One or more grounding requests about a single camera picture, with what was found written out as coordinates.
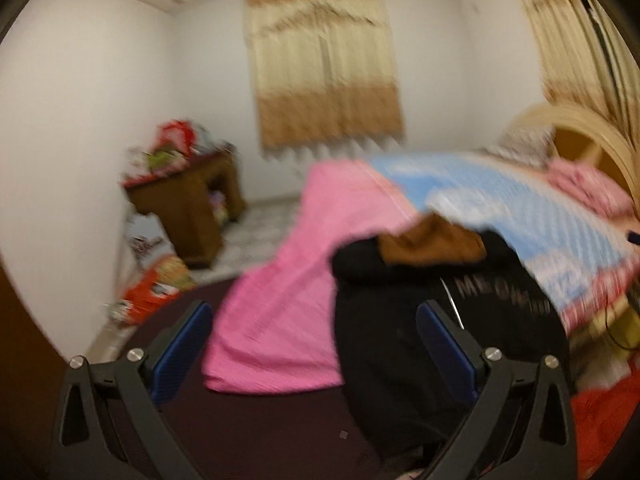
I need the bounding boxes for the black jacket with brown lining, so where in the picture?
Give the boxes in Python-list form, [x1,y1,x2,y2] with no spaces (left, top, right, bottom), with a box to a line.
[330,214,577,479]

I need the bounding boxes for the orange patterned floor bag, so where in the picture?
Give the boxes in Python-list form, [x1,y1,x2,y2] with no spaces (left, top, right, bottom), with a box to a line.
[108,255,196,326]

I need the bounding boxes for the light blue printed bed sheet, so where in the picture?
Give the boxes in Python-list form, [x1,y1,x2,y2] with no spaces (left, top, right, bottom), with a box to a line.
[370,152,639,332]

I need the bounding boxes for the white printed paper bag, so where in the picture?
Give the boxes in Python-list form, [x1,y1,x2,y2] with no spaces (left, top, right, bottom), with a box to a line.
[125,214,171,269]

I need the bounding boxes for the pink patterned bed blanket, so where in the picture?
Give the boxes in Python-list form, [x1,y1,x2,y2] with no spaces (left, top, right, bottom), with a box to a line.
[202,160,416,394]

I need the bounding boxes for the brown wooden desk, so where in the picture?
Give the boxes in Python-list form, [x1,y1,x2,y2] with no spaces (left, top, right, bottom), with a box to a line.
[122,148,246,268]

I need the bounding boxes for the pink floral folded quilt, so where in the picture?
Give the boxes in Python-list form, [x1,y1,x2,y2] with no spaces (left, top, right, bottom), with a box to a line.
[546,158,634,219]

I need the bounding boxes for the stacked colourful boxes under desk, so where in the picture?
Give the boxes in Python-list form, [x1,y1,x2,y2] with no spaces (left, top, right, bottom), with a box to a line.
[208,190,229,228]

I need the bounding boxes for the grey patterned pillow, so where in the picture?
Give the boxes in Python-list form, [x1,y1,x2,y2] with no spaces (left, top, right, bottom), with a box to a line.
[485,125,555,169]

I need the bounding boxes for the cream wooden bed headboard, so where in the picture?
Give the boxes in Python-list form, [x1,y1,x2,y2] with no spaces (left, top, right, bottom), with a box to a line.
[508,103,639,204]

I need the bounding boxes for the red items on desk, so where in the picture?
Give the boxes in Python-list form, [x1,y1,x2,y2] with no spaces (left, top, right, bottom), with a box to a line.
[154,120,196,156]

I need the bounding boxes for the beige side curtain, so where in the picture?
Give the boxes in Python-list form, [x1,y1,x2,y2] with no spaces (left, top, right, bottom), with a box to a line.
[521,0,639,143]

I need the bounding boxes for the beige patterned window curtain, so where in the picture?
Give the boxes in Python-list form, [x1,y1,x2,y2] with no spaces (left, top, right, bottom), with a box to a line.
[245,0,405,151]

